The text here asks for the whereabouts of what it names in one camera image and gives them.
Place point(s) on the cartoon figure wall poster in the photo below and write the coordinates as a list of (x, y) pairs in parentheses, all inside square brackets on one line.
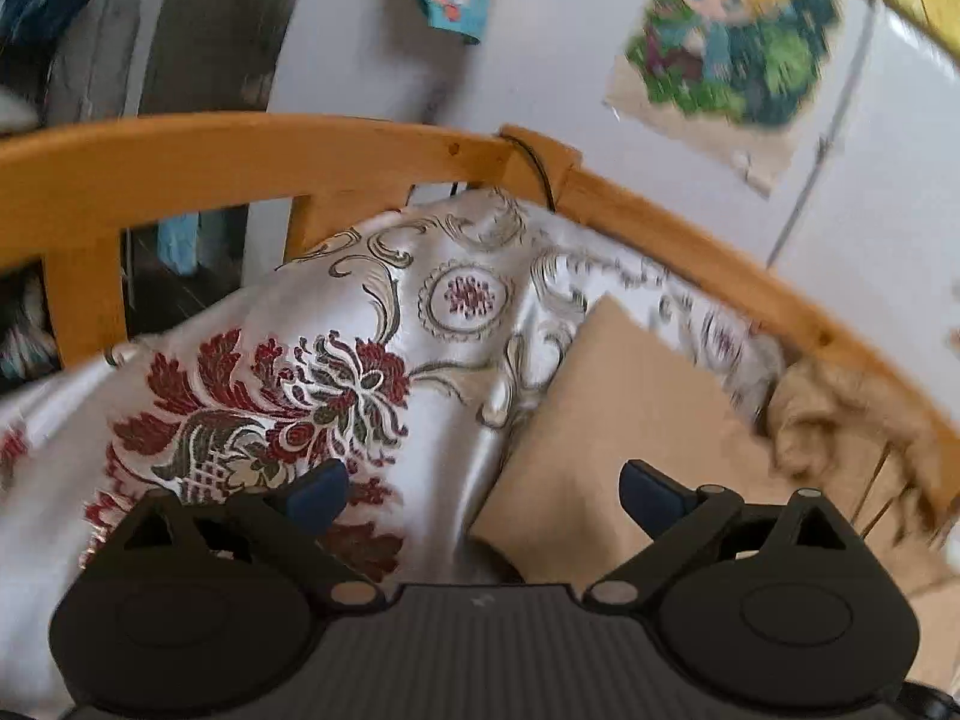
[(724, 37)]

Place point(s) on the tan pillow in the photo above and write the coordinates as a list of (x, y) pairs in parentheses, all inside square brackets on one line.
[(637, 405)]

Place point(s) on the wooden bed frame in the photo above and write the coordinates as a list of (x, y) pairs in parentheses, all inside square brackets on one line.
[(225, 157)]

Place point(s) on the grey upholstered chair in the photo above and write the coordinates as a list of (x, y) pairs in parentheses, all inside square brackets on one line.
[(94, 52)]

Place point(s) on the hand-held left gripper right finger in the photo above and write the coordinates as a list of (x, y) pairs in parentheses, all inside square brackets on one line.
[(646, 493)]

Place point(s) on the white floral bedspread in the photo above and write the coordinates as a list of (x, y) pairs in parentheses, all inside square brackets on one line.
[(420, 360)]

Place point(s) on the light blue cloth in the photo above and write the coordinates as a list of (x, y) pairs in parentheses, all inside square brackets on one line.
[(178, 240)]

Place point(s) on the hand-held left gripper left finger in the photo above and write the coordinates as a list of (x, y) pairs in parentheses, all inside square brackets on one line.
[(321, 493)]

